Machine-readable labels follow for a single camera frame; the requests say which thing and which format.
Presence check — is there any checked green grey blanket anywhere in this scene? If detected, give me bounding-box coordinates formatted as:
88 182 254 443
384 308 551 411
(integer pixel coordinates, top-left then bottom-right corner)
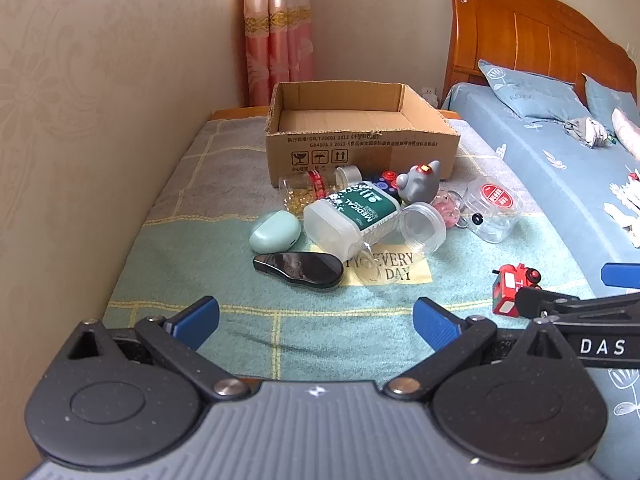
102 117 601 386

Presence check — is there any mint green oval case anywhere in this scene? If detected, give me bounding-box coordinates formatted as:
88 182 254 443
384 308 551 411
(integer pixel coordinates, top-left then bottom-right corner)
249 210 302 254

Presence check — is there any blue printed bedsheet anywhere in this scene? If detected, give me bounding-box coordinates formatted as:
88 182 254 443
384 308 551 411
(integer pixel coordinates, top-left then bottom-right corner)
440 82 640 466

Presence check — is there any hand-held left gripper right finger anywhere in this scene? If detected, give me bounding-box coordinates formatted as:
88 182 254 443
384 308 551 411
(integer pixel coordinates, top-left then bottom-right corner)
384 296 581 403

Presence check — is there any cardboard box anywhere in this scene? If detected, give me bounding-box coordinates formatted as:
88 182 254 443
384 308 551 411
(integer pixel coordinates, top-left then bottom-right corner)
265 81 461 189

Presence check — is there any pink keychain charm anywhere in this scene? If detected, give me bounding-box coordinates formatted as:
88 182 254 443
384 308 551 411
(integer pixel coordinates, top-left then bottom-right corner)
431 190 483 232

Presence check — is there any white bottle with green label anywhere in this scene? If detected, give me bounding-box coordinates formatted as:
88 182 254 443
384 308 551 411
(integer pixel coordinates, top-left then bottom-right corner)
303 181 403 257

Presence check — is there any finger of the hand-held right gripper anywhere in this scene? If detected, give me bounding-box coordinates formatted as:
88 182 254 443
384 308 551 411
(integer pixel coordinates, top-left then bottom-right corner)
601 262 640 291
515 287 640 322

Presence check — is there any dark blue box with red buttons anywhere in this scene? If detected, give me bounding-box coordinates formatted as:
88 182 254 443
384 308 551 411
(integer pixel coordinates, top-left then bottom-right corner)
367 171 401 201

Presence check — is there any clear bottle of yellow capsules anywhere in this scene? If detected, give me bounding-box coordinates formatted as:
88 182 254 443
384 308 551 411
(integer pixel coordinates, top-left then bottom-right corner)
278 165 363 213

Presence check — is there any pink cloth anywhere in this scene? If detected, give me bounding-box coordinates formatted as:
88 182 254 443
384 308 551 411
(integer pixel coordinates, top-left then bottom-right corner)
612 109 640 161

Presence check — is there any clear round tub with red label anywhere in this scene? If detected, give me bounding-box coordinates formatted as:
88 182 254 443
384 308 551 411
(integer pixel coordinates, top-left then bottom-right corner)
460 176 525 244

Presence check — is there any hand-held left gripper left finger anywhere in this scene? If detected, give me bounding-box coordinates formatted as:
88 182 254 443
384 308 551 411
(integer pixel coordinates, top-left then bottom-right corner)
65 296 251 403

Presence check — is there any blue printed pillow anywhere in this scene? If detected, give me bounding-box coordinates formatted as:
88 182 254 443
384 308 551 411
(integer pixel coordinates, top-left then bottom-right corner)
582 74 640 131
477 59 591 123

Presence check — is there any grey toy figure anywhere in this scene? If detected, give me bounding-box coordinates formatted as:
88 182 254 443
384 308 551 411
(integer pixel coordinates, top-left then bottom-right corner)
396 160 443 206

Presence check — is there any pink patterned curtain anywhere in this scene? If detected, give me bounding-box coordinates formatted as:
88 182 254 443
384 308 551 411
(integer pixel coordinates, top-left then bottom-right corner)
242 0 316 108

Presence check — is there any clear plastic jar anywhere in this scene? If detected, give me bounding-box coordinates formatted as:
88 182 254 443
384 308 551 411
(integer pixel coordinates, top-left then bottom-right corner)
397 202 447 253

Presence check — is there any wooden headboard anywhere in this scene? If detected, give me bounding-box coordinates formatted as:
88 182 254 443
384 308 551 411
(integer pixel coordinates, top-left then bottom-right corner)
442 0 640 111

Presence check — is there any glossy black oval case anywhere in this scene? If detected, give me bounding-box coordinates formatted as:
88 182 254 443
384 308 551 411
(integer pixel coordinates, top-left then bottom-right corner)
252 251 346 290

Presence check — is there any grey cloth on bed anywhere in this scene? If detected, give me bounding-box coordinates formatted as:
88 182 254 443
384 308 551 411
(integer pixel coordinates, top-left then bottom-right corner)
564 116 618 150

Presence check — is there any red toy train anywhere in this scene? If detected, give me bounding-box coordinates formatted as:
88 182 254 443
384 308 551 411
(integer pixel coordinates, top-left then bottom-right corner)
492 263 543 317

